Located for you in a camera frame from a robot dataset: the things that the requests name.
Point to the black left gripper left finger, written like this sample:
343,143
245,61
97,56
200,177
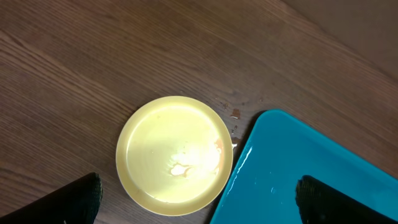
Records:
78,202

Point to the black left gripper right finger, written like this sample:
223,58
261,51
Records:
318,203

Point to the yellow plate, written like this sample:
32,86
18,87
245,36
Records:
174,156

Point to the blue plastic tray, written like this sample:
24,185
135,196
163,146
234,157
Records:
279,151

